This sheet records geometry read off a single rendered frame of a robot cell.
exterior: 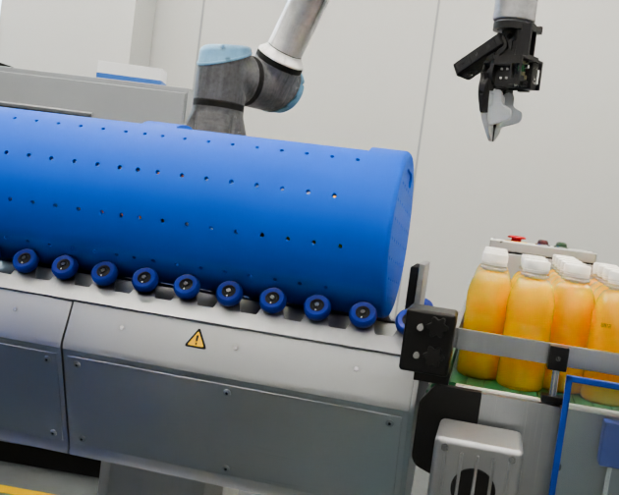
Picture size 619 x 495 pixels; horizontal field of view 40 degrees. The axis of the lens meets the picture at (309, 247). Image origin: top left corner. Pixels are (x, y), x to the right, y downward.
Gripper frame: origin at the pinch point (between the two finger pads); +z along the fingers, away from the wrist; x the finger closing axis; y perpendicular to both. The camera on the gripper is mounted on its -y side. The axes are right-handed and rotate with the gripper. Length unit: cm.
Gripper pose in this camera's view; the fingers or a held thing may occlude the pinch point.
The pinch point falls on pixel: (488, 134)
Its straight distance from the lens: 161.8
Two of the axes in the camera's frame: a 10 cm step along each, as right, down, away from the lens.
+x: 7.1, 0.4, 7.0
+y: 6.9, 1.3, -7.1
